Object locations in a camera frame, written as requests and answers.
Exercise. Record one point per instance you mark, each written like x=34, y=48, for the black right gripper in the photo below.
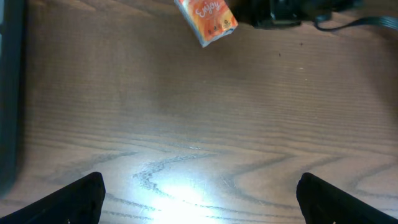
x=283, y=14

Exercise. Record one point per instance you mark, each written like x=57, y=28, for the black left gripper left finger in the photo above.
x=78, y=202

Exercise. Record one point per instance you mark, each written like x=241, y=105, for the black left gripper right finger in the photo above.
x=321, y=202

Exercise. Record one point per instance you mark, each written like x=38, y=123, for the small orange box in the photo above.
x=209, y=19

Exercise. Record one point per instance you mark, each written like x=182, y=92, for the grey plastic mesh basket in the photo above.
x=12, y=34

